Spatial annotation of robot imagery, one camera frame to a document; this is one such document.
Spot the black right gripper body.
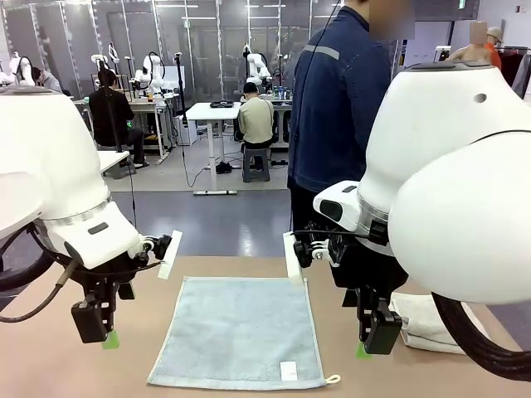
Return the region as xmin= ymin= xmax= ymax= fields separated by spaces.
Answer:
xmin=334 ymin=265 xmax=410 ymax=316

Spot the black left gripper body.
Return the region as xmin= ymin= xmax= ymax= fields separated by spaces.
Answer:
xmin=76 ymin=256 xmax=136 ymax=310

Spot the white towel with loop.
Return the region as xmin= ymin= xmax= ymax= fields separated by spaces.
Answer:
xmin=389 ymin=292 xmax=482 ymax=356

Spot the light blue towel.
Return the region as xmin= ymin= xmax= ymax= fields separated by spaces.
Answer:
xmin=147 ymin=275 xmax=342 ymax=391

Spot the white rounded table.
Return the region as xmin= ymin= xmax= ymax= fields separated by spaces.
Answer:
xmin=97 ymin=149 xmax=130 ymax=177

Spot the person in denim jacket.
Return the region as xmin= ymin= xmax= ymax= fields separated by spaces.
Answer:
xmin=287 ymin=0 xmax=416 ymax=260

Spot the seated person in black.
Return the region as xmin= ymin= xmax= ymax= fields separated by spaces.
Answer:
xmin=89 ymin=68 xmax=150 ymax=169

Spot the grey plastic stool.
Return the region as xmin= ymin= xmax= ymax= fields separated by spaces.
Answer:
xmin=241 ymin=145 xmax=271 ymax=184

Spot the white workbench desk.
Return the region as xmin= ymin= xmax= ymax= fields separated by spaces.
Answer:
xmin=124 ymin=93 xmax=179 ymax=165

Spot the seated person in beige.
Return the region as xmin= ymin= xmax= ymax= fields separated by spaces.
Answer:
xmin=234 ymin=81 xmax=275 ymax=150

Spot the person in grey hoodie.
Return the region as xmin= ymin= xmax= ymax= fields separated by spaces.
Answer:
xmin=31 ymin=66 xmax=64 ymax=95

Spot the tan mannequin torso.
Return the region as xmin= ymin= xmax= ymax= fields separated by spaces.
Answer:
xmin=450 ymin=41 xmax=493 ymax=63

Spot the dark red hanging garment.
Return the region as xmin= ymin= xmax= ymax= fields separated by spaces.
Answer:
xmin=499 ymin=47 xmax=524 ymax=90

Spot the figure with beige hat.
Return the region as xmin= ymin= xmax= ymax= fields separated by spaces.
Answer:
xmin=485 ymin=26 xmax=504 ymax=70

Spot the grey cable with plug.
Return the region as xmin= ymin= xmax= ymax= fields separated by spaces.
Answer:
xmin=0 ymin=259 xmax=80 ymax=324

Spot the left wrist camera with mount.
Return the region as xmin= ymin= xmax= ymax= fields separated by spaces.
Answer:
xmin=139 ymin=229 xmax=183 ymax=279

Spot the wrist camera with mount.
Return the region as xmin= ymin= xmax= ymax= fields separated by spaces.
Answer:
xmin=139 ymin=229 xmax=183 ymax=279
xmin=282 ymin=230 xmax=333 ymax=288

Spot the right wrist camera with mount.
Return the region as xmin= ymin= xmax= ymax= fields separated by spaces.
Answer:
xmin=282 ymin=230 xmax=333 ymax=288

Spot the right arm black cable sleeve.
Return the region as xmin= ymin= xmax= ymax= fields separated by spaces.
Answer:
xmin=431 ymin=289 xmax=531 ymax=382

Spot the black camera tripod pole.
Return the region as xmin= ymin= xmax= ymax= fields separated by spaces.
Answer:
xmin=173 ymin=51 xmax=190 ymax=128

